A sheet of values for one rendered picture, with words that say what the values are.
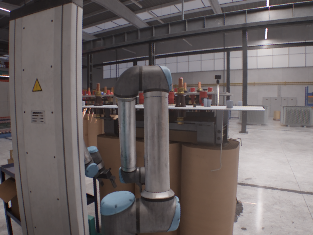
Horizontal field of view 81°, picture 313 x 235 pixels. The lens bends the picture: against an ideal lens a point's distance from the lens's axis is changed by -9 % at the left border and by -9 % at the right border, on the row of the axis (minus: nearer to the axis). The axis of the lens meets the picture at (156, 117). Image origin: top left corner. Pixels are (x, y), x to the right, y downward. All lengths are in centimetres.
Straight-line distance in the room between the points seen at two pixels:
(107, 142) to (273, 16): 896
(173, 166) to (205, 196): 33
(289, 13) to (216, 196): 904
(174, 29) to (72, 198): 1018
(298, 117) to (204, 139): 1224
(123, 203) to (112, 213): 6
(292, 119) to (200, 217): 1220
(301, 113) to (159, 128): 1298
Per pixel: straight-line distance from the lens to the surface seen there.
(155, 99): 85
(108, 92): 397
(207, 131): 143
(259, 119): 1338
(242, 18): 992
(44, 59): 83
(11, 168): 191
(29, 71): 89
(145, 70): 89
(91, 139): 441
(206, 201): 154
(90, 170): 130
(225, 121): 173
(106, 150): 188
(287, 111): 1360
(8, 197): 165
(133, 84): 88
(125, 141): 102
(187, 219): 168
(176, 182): 169
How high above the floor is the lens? 140
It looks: 4 degrees down
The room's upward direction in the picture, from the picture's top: straight up
